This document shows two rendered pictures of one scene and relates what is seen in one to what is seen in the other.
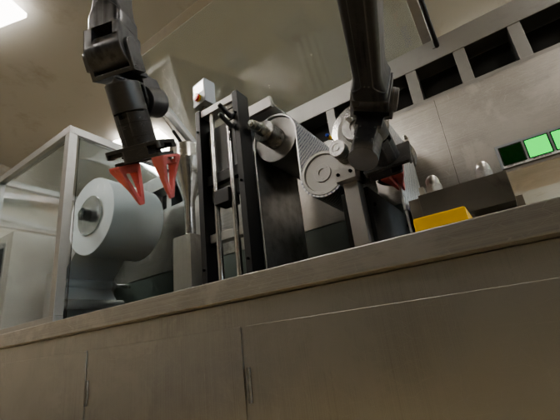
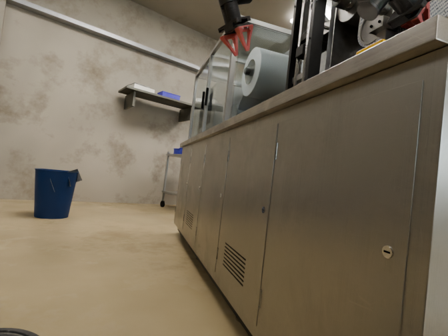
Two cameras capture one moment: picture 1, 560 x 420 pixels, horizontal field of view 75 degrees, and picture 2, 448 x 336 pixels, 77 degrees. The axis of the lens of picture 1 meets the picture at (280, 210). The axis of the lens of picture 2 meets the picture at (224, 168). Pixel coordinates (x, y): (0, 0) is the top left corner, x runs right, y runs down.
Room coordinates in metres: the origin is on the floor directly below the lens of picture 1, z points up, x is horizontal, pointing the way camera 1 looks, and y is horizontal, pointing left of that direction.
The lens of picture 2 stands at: (-0.13, -0.38, 0.62)
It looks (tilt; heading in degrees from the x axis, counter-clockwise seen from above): 2 degrees up; 40
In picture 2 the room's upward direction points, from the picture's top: 6 degrees clockwise
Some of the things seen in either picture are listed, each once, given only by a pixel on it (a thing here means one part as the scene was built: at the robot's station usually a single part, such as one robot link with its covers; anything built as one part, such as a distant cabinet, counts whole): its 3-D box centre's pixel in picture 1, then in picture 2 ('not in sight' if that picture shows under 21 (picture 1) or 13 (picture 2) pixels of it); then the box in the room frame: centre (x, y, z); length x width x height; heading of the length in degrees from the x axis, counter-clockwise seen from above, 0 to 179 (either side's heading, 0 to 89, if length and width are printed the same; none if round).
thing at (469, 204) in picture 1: (477, 217); not in sight; (0.84, -0.46, 1.00); 0.40 x 0.16 x 0.06; 148
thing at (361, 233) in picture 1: (354, 204); (381, 49); (0.78, -0.17, 1.05); 0.06 x 0.05 x 0.31; 148
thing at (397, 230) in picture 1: (385, 240); not in sight; (0.96, -0.27, 1.00); 0.33 x 0.07 x 0.20; 148
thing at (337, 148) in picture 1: (337, 149); not in sight; (0.75, -0.15, 1.18); 0.04 x 0.02 x 0.04; 58
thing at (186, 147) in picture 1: (187, 157); not in sight; (1.27, 0.33, 1.50); 0.14 x 0.14 x 0.06
